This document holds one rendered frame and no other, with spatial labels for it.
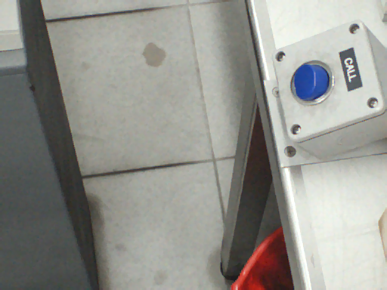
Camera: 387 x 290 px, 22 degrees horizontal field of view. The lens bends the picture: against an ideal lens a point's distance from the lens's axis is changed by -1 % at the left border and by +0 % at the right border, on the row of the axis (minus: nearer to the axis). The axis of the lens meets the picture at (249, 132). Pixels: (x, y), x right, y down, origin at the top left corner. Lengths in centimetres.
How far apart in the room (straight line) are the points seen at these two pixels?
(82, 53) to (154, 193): 29
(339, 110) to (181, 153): 101
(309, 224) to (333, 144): 6
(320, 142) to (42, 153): 32
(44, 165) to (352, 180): 33
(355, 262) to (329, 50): 15
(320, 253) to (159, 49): 109
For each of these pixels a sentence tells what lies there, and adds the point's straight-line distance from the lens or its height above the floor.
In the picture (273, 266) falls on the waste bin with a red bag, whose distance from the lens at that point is 117.
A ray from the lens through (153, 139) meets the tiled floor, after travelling 167.
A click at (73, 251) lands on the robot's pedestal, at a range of 120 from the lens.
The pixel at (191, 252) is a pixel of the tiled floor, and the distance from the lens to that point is 161.
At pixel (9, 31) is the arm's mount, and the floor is 90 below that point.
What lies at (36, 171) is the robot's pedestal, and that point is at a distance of 95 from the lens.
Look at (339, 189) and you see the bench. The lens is 72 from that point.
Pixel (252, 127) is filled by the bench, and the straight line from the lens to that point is 103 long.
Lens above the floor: 154
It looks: 66 degrees down
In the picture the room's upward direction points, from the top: 10 degrees clockwise
